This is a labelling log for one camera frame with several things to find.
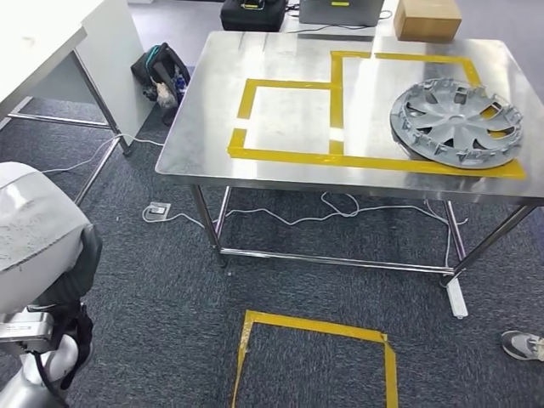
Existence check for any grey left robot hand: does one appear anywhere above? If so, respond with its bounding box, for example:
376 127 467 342
32 224 104 310

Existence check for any white power strip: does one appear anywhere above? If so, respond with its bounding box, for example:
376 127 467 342
445 276 469 320

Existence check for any person's grey shoe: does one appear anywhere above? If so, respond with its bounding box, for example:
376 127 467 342
499 330 544 363

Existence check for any black backpack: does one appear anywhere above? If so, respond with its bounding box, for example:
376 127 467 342
130 42 191 127

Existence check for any long white cable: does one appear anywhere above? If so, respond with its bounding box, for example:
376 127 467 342
142 191 469 269

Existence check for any brown cardboard box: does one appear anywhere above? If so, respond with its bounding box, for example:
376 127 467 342
392 0 463 44

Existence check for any floor power socket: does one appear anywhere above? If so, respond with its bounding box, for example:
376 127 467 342
148 201 172 223

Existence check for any grey flat slotted device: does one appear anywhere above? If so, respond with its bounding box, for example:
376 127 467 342
297 31 376 43

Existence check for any stainless steel workbench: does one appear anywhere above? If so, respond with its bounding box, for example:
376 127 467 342
155 31 544 286

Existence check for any white plastic car part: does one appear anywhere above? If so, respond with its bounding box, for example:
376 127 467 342
0 161 92 317

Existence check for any yellow tape square outline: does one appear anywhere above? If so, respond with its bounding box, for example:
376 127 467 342
229 309 400 408

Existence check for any black equipment case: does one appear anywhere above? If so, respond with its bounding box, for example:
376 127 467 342
220 0 287 33

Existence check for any thin white cable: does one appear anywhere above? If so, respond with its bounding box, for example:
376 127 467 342
40 133 165 176

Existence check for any white desk with metal legs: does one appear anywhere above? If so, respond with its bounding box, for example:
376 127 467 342
0 0 155 207

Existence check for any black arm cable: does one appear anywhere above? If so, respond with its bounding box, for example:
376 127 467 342
32 303 95 408

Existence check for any grey plastic wheel hubcap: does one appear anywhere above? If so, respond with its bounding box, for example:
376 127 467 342
389 77 524 171

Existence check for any grey laptop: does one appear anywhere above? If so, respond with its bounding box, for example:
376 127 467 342
298 0 386 28

